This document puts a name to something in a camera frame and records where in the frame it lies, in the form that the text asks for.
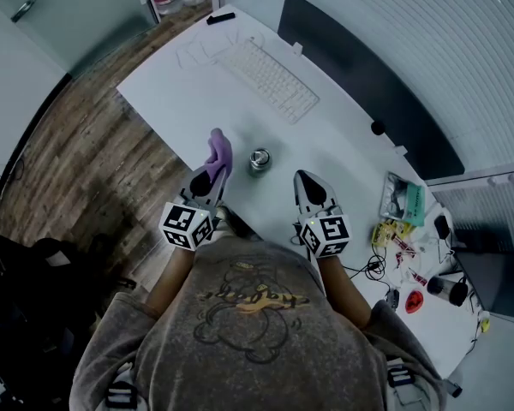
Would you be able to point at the black round knob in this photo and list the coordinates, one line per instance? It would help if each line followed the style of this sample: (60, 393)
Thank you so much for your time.
(378, 127)

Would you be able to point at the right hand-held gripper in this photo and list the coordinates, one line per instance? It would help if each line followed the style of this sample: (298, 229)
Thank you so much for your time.
(325, 236)

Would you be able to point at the small yellow object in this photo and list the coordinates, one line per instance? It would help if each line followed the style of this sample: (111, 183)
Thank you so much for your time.
(484, 321)

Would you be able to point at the black bar device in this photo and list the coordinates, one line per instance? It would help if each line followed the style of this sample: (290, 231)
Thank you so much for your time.
(220, 18)

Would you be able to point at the white keyboard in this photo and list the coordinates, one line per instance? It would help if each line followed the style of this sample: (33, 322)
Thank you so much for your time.
(270, 81)

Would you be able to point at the small grey device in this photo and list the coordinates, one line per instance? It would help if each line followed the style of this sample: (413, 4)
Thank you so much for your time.
(452, 388)

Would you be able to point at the yellow snack packet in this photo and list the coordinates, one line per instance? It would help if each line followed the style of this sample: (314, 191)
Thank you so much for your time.
(385, 234)

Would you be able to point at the black tumbler bottle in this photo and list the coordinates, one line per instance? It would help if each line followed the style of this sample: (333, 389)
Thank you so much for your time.
(441, 287)

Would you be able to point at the white divider clip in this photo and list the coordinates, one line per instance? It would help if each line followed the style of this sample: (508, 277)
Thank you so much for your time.
(401, 150)
(297, 49)

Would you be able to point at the purple cloth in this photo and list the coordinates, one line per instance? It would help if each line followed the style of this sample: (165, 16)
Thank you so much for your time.
(220, 152)

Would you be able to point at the frosted glass door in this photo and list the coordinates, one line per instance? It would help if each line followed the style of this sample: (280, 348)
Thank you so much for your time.
(77, 19)

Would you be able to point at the person's right forearm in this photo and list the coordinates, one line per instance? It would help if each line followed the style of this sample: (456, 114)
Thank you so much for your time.
(342, 293)

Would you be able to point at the red round object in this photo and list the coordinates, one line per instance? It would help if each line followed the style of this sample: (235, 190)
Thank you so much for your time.
(414, 302)

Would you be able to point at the grey computer mouse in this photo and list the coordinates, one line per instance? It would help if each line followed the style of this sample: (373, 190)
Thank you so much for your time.
(393, 300)

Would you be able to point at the dark desk divider panel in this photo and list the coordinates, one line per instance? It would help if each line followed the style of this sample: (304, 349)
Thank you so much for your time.
(368, 88)

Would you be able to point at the person's grey printed t-shirt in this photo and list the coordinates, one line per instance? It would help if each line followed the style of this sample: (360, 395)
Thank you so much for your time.
(248, 353)

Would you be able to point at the teal package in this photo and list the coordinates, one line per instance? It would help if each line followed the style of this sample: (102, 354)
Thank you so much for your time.
(415, 206)

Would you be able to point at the person's left forearm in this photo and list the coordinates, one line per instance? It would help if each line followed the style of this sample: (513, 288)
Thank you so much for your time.
(169, 285)

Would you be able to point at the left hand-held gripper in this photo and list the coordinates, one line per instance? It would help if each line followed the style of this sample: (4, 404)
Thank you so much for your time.
(180, 225)

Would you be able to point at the black power adapter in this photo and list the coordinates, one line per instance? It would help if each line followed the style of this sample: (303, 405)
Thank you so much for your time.
(442, 226)

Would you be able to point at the small metal cup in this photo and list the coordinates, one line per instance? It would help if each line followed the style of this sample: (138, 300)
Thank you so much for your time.
(260, 163)

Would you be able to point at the red sachet strip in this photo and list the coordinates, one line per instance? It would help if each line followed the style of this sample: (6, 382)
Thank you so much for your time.
(404, 248)

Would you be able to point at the black office chair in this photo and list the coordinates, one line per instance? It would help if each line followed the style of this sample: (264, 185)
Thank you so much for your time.
(73, 276)

